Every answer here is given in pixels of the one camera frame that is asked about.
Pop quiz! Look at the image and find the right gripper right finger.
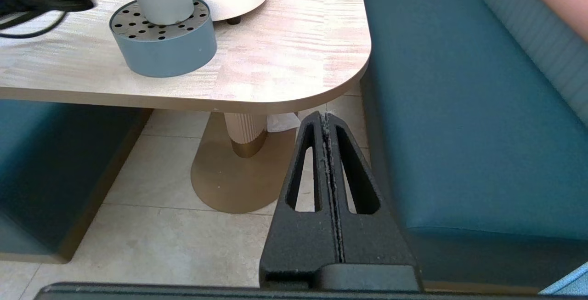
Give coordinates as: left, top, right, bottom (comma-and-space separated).
326, 114, 420, 274

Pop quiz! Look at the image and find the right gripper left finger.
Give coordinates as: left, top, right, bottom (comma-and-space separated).
260, 111, 343, 289

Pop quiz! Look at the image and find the white paper scrap on floor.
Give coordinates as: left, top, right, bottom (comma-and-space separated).
267, 113, 300, 133

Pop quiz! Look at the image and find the large blue perforated drip tray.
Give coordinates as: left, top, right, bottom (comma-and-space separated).
109, 0, 217, 78

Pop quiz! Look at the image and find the blue sofa with snack packet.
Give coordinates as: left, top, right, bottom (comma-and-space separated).
0, 99, 154, 264

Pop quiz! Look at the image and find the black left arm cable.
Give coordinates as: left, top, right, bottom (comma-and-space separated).
0, 8, 69, 40

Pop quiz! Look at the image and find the beige gold table pedestal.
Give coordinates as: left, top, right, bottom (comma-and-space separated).
191, 112, 299, 214

